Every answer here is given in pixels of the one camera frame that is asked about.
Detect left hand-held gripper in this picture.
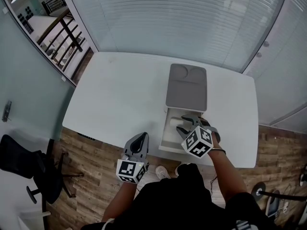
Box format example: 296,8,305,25
116,131,151,184

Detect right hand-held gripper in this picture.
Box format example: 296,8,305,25
176,113,221,159

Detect white cylindrical object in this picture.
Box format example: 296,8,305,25
168,117,185,127

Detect white grey-topped storage box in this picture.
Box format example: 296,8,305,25
158,63,208,154

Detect person's right forearm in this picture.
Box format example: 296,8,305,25
207,149,248,209

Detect person's left forearm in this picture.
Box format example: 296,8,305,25
101,181,138,223

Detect person's right hand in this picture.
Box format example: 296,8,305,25
210,131,221,151

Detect white shoe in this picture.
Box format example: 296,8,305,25
174,164,185,177
155,165,172,180

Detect black wristband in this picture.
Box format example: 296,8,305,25
210,147,227,156

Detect person's black shirt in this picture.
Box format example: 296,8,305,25
81,163,273,230

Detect black stanchion base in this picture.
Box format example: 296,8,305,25
250,182,267,202

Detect white window blinds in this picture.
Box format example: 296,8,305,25
64,0,291,74

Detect black office chair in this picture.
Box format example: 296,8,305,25
0,134,84,205

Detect black stanchion belt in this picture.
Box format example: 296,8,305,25
260,189,307,202

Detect frosted glass door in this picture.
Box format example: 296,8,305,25
0,0,76,142

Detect dark stair railing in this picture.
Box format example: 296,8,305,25
35,7,87,73

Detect black door handle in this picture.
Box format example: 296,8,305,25
1,100,12,123

